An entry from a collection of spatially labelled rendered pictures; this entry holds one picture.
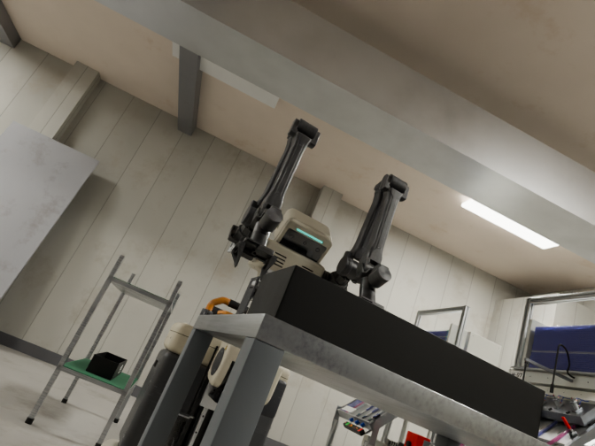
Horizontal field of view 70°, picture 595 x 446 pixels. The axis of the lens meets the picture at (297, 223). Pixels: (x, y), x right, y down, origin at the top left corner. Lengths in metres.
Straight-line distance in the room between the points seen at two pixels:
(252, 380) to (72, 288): 5.27
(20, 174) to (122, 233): 1.28
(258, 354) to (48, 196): 5.28
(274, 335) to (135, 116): 5.90
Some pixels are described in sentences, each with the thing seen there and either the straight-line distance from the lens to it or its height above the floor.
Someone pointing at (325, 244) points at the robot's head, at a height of 1.28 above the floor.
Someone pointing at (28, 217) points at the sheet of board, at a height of 1.33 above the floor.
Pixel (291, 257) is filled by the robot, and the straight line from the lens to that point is 1.69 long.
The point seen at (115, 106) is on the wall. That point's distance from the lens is 6.40.
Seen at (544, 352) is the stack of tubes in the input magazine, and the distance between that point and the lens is 3.11.
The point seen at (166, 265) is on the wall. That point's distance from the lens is 5.64.
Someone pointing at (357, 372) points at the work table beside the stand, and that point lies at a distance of 0.55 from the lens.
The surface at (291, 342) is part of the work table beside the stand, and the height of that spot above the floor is 0.78.
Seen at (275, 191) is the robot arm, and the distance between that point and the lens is 1.48.
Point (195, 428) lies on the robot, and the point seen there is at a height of 0.47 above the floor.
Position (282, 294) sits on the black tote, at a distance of 0.69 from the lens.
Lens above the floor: 0.74
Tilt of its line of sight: 20 degrees up
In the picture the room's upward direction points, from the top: 23 degrees clockwise
